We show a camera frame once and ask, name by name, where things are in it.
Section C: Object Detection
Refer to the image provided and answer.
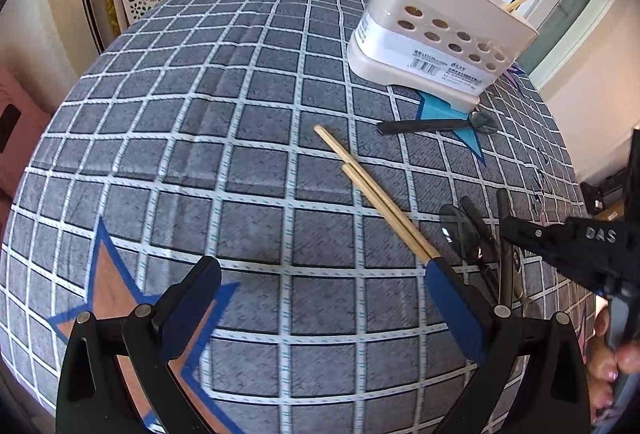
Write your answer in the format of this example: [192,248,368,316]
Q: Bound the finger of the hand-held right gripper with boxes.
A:
[501,217,569,265]

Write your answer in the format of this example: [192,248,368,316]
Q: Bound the grey checked star tablecloth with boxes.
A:
[0,0,588,434]

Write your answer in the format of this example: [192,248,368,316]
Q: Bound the beige plastic utensil holder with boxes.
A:
[346,0,541,107]

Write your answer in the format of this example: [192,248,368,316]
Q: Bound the pink plastic stool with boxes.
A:
[0,66,53,195]

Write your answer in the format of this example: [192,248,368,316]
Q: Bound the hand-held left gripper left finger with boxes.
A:
[55,255,222,434]

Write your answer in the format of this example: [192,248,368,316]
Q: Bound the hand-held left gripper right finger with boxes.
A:
[425,259,593,434]

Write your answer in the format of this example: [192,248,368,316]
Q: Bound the black red equipment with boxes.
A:
[580,164,632,215]

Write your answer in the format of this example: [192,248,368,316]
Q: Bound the person's right hand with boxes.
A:
[587,303,640,420]

